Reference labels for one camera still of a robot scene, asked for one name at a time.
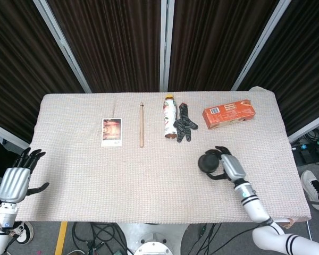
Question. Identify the grey metal partition post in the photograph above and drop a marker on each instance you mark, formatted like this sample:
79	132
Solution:
308	126
8	136
260	45
63	47
166	45

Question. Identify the black round case base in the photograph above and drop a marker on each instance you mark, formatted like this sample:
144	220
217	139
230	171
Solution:
199	163

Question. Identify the dark corrugated partition panel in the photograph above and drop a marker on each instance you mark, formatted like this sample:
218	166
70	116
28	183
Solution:
215	45
117	45
303	66
18	66

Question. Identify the white plastic drink bottle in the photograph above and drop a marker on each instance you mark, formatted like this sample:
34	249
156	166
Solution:
170	117

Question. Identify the beige waffle tablecloth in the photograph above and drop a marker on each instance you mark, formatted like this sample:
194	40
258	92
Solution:
138	180

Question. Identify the wooden stick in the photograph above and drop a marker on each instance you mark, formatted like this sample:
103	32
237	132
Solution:
141	125

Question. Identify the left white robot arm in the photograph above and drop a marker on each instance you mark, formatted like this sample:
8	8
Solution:
4	215

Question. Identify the orange cardboard box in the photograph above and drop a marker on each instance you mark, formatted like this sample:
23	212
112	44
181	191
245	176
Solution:
228	114

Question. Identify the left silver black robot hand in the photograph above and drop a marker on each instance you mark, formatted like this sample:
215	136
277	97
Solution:
13	183

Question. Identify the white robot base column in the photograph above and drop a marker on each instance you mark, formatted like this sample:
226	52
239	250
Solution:
151	239

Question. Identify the grey black striped glove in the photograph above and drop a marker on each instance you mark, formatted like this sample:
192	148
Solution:
184	123

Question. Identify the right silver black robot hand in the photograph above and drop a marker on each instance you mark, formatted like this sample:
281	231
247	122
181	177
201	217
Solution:
232	167

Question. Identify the photo card with white border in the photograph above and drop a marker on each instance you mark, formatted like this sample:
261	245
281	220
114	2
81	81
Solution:
111	130

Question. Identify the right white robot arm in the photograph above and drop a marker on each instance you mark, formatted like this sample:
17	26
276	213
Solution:
255	207

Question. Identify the black and white sneaker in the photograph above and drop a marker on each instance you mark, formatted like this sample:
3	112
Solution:
25	235

